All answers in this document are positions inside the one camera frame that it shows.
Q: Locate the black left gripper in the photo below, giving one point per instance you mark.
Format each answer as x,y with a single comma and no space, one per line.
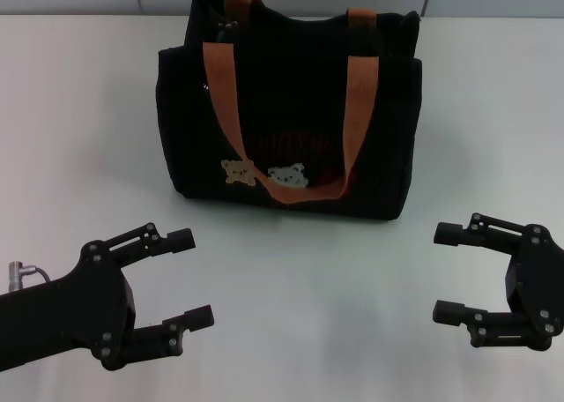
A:
94,296

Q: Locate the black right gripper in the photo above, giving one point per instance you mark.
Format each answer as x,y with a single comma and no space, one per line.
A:
539,283

